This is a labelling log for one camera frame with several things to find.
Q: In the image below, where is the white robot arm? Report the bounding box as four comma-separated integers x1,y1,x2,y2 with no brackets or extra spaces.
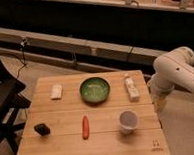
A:
148,47,194,112

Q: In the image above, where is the white bottle lying down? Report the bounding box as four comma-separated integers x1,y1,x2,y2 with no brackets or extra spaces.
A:
124,74,140,102

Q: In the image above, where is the white paper cup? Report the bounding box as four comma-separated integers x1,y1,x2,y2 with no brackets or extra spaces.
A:
119,111,139,135

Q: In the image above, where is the green bowl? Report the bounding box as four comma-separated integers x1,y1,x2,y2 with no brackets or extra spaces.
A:
79,77,111,104

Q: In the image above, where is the orange carrot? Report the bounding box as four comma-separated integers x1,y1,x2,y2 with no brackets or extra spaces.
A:
82,116,90,140

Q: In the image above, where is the small black object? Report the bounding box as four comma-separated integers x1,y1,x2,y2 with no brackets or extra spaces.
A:
34,123,50,136

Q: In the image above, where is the black chair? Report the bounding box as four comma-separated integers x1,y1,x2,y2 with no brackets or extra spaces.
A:
0,60,30,154

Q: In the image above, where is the black hanging cable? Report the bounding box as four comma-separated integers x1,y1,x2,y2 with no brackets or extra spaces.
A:
12,36,30,81

